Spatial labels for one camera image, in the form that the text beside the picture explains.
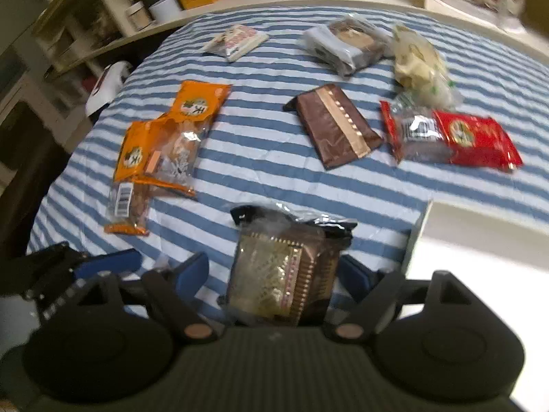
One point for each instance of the clear green white candy packet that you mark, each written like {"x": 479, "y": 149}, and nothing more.
{"x": 437, "y": 93}

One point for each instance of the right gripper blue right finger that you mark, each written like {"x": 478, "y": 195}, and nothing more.
{"x": 376, "y": 297}

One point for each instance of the red snack packet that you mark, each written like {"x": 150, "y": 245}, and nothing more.
{"x": 434, "y": 136}

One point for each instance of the clear white pastry packet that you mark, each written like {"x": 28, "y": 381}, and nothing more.
{"x": 348, "y": 44}

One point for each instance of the blue white striped blanket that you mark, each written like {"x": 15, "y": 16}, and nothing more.
{"x": 257, "y": 152}

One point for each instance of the brown chocolate snack packet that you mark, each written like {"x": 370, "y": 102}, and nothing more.
{"x": 336, "y": 128}

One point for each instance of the white space heater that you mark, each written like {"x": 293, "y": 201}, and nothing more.
{"x": 106, "y": 89}

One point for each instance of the small brown jar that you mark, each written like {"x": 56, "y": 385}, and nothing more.
{"x": 138, "y": 16}

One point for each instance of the cream yellow snack packet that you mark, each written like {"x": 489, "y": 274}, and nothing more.
{"x": 417, "y": 62}

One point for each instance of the white cylindrical cup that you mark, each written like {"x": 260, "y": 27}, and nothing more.
{"x": 164, "y": 11}

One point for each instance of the black gold snack packet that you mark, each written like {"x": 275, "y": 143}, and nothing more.
{"x": 285, "y": 265}

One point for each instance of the orange snack packet with barcode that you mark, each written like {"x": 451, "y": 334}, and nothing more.
{"x": 130, "y": 192}

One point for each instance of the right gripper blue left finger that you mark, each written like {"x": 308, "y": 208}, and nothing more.
{"x": 170, "y": 293}

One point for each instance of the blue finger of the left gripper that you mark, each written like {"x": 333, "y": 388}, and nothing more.
{"x": 120, "y": 262}

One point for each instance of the orange snack packet with sticks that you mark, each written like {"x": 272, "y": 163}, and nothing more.
{"x": 188, "y": 120}

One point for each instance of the white cardboard box tray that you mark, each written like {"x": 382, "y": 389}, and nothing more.
{"x": 503, "y": 259}

